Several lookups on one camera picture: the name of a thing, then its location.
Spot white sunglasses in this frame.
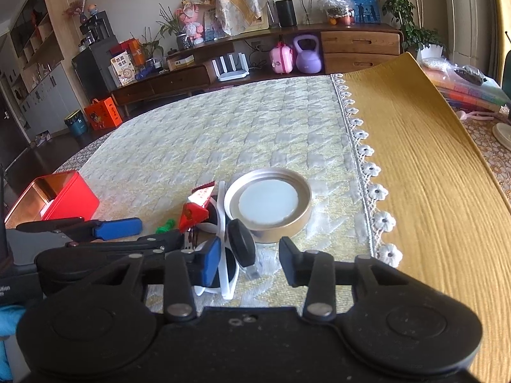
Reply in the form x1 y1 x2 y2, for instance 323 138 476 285
195 181 264 301

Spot pink toy suitcase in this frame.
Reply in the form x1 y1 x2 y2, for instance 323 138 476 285
269 42 296 74

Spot flower vase with figure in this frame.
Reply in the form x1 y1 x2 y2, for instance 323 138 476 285
64 0 100 25

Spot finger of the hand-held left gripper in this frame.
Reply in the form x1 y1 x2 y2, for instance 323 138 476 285
16 217 143 242
66 229 185 257

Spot white standing air conditioner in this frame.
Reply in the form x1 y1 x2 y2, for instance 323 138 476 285
442 0 496 82

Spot black mini fridge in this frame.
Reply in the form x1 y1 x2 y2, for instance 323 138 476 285
72 36 120 100

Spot purple kettlebell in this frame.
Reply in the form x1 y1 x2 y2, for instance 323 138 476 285
293 34 323 74

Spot dark wooden door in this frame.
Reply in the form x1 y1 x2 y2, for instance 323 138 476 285
0 98 30 170

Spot plant in striped pot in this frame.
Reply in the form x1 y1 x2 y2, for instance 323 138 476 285
159 4 193 51

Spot blue waste bin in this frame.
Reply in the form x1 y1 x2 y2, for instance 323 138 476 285
64 111 88 135

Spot person's left hand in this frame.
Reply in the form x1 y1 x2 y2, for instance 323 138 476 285
0 305 25 341

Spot wooden wall shelving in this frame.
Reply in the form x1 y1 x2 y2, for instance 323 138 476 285
0 0 92 144

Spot small cardboard box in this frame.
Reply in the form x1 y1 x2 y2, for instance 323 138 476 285
165 55 196 71

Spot quilted cream table mat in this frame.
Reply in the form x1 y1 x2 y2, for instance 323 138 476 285
52 74 381 316

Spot red and white snack packet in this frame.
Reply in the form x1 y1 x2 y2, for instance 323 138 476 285
187 181 216 208

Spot orange gift box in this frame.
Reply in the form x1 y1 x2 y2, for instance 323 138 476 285
84 99 123 131

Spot mustard yellow cloth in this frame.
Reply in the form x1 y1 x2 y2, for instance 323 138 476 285
341 52 511 383

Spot black coffee machine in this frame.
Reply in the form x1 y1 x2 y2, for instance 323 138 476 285
79 11 112 45

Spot black cylinder speaker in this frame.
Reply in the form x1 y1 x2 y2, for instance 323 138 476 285
276 0 297 28

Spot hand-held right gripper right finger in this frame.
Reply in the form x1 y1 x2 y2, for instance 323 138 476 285
278 236 404 322

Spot stack of books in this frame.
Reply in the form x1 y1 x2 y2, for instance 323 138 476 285
423 66 511 113

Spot red square tin box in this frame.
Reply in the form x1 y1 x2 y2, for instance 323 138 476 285
5 170 100 229

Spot wooden television cabinet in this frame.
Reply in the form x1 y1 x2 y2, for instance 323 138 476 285
111 22 404 108

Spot tall green houseplant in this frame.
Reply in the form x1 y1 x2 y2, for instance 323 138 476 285
363 0 445 63

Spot round metal tin lid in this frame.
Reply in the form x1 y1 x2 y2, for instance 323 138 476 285
224 168 312 244

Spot red triangular packet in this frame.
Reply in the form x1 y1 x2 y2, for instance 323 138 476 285
179 203 210 233

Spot blue picture box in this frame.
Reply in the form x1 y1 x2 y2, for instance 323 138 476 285
349 0 380 25

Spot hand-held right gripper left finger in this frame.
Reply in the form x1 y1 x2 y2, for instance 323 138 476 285
86 236 223 322

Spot white and yellow cereal box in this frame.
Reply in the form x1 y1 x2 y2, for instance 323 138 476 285
111 51 135 87

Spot clear plastic bag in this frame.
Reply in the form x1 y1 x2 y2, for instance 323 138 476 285
423 58 500 87

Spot white round dish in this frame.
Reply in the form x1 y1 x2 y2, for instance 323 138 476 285
492 123 511 147

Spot pink doll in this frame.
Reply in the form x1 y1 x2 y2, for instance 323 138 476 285
176 0 207 45

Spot white router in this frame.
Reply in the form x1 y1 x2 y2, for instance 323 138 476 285
211 54 250 83

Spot small leafy potted plant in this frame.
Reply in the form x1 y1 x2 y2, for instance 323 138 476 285
141 28 164 69

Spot clear bag of fruit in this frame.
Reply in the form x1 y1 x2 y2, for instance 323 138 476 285
319 0 356 27

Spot red and orange boxes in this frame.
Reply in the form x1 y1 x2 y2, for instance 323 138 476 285
110 39 143 65

